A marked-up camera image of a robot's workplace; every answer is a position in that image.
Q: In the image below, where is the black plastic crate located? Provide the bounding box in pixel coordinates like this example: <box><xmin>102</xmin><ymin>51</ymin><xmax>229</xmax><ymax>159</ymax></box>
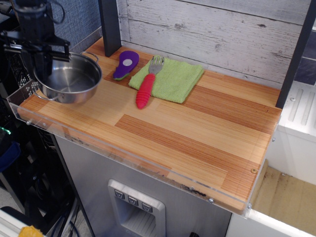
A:
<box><xmin>0</xmin><ymin>38</ymin><xmax>30</xmax><ymax>99</ymax></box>

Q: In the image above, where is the clear acrylic counter guard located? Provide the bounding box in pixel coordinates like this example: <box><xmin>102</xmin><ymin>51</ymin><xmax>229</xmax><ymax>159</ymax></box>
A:
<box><xmin>8</xmin><ymin>39</ymin><xmax>281</xmax><ymax>215</ymax></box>

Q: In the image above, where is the stainless steel pot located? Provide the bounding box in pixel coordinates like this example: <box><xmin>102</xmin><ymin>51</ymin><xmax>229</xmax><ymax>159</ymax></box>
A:
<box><xmin>34</xmin><ymin>51</ymin><xmax>102</xmax><ymax>104</ymax></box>

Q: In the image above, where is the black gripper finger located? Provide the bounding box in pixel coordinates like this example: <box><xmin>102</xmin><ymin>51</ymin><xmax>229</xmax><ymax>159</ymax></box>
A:
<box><xmin>33</xmin><ymin>51</ymin><xmax>52</xmax><ymax>77</ymax></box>
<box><xmin>47</xmin><ymin>41</ymin><xmax>71</xmax><ymax>62</ymax></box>

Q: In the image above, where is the toy ice water dispenser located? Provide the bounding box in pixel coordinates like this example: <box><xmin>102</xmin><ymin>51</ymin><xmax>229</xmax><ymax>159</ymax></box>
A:
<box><xmin>108</xmin><ymin>179</ymin><xmax>166</xmax><ymax>237</ymax></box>

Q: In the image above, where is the white toy sink unit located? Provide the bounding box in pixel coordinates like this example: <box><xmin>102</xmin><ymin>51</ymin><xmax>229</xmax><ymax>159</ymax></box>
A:
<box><xmin>227</xmin><ymin>81</ymin><xmax>316</xmax><ymax>237</ymax></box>

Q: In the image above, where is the silver toy fridge cabinet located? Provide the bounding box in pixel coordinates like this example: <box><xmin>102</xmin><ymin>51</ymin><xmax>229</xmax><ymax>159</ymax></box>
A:
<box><xmin>57</xmin><ymin>138</ymin><xmax>231</xmax><ymax>237</ymax></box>

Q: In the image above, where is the blue fabric panel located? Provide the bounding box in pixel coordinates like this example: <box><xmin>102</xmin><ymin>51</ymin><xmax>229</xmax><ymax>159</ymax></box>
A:
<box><xmin>51</xmin><ymin>0</ymin><xmax>102</xmax><ymax>53</ymax></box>

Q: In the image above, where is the dark grey right post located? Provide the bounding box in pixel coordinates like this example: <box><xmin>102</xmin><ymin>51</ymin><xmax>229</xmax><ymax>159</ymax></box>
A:
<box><xmin>276</xmin><ymin>0</ymin><xmax>316</xmax><ymax>109</ymax></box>

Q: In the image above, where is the green microfiber cloth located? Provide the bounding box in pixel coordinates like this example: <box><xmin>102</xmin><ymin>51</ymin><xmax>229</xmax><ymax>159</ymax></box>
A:
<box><xmin>129</xmin><ymin>58</ymin><xmax>204</xmax><ymax>103</ymax></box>

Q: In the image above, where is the purple toy eggplant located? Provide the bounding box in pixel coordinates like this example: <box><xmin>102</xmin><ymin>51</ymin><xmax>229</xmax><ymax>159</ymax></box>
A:
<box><xmin>113</xmin><ymin>50</ymin><xmax>139</xmax><ymax>81</ymax></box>

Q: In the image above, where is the red handled toy fork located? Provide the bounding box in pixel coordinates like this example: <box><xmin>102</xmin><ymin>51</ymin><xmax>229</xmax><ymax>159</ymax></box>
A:
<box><xmin>135</xmin><ymin>56</ymin><xmax>164</xmax><ymax>109</ymax></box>

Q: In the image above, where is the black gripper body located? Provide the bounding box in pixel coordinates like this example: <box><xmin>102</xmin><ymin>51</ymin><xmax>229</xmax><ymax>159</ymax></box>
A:
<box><xmin>0</xmin><ymin>0</ymin><xmax>67</xmax><ymax>54</ymax></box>

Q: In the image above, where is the dark grey post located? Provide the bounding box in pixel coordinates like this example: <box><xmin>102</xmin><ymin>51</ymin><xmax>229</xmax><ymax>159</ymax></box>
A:
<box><xmin>98</xmin><ymin>0</ymin><xmax>121</xmax><ymax>57</ymax></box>
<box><xmin>276</xmin><ymin>0</ymin><xmax>316</xmax><ymax>109</ymax></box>

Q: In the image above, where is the dark grey left post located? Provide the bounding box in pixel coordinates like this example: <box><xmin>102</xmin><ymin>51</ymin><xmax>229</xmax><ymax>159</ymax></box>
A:
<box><xmin>98</xmin><ymin>0</ymin><xmax>121</xmax><ymax>57</ymax></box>

